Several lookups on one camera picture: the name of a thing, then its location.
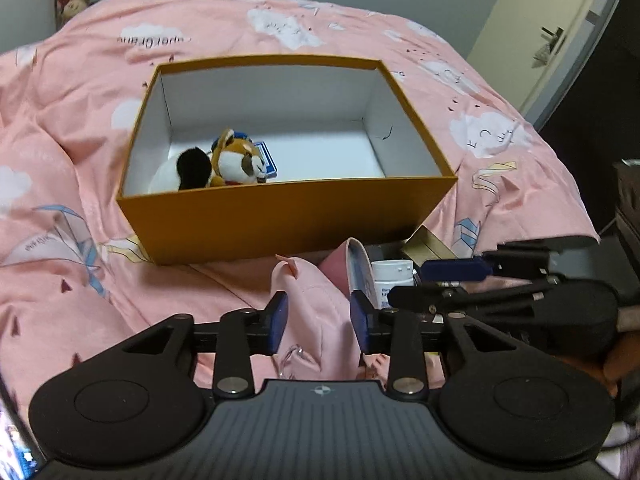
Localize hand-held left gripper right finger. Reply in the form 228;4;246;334
350;291;526;395

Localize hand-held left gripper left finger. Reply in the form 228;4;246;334
115;292;290;401

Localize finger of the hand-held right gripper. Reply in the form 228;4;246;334
388;280;556;322
419;241;551;283

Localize small gold box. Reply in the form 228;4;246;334
400;225;458;263

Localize white pill bottle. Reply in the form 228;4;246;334
371;260;416;311

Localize pink soft pouch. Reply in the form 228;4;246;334
270;255;368;381

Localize pink case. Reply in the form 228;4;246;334
320;237;374;307

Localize orange cardboard box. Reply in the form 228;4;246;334
116;54;459;266

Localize white cloth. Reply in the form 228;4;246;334
612;410;640;480

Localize blue card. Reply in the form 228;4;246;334
252;141;279;181

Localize black and white plush toy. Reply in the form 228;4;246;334
150;147;213;193

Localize cream door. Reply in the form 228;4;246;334
467;0;631;116

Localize pink printed blanket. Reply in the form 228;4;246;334
0;0;601;411

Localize lit screen device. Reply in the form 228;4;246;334
0;400;46;480

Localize metal door handle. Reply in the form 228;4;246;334
532;25;566;68

